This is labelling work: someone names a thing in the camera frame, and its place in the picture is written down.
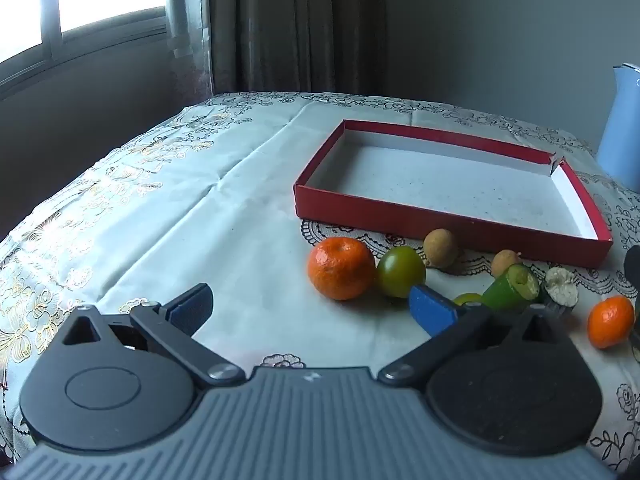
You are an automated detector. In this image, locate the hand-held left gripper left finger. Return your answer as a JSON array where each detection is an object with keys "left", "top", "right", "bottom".
[{"left": 61, "top": 283, "right": 247, "bottom": 389}]

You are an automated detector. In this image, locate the large orange mandarin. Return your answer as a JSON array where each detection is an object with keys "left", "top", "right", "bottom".
[{"left": 308, "top": 237, "right": 377, "bottom": 302}]

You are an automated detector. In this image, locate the red cardboard box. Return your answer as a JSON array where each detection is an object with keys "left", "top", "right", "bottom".
[{"left": 294, "top": 119, "right": 614, "bottom": 269}]

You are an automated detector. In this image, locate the small orange mandarin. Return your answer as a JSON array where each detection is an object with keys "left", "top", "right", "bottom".
[{"left": 587, "top": 295, "right": 636, "bottom": 350}]

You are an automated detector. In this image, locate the light blue kettle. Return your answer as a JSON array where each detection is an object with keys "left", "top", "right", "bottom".
[{"left": 596, "top": 63, "right": 640, "bottom": 191}]

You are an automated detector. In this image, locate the green cucumber piece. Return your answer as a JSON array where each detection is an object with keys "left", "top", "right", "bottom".
[{"left": 481, "top": 263, "right": 542, "bottom": 311}]

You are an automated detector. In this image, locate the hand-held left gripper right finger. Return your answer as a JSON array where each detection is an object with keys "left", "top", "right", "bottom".
[{"left": 377, "top": 284, "right": 578, "bottom": 389}]

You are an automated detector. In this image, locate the light patterned sheer curtain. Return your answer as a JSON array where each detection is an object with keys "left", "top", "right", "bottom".
[{"left": 167, "top": 0, "right": 215, "bottom": 106}]

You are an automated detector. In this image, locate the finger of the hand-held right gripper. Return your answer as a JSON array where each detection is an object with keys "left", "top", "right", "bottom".
[{"left": 624, "top": 245, "right": 640, "bottom": 311}]

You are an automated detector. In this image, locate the brown longan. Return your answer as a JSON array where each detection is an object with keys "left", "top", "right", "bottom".
[
  {"left": 423, "top": 228, "right": 459, "bottom": 269},
  {"left": 491, "top": 249, "right": 523, "bottom": 279}
]

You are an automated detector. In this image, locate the dark brown curtain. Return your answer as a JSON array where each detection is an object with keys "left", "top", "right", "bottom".
[{"left": 210, "top": 0, "right": 388, "bottom": 97}]

